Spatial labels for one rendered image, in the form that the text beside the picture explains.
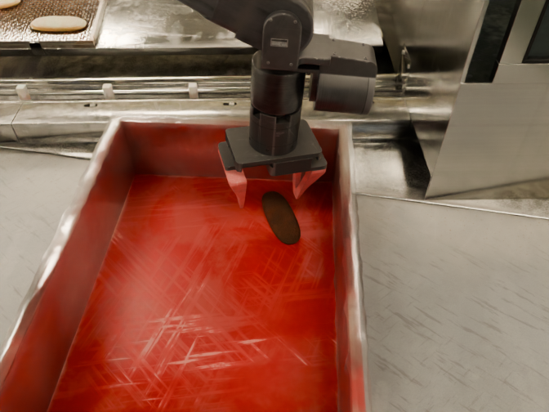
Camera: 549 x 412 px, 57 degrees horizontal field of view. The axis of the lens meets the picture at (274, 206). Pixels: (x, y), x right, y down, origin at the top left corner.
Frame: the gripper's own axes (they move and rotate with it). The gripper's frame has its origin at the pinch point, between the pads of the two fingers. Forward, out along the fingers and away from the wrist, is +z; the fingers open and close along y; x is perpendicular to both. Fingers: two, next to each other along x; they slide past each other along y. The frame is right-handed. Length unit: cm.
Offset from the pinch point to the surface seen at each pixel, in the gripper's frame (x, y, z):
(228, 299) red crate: 11.4, 7.9, 4.4
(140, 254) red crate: 1.8, 17.1, 5.1
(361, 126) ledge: -12.1, -18.3, 0.5
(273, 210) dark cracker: -0.1, -0.8, 3.1
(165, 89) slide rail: -30.7, 9.4, 2.6
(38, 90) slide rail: -36.4, 29.8, 4.0
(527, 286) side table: 19.4, -27.3, 2.5
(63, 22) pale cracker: -48, 25, -2
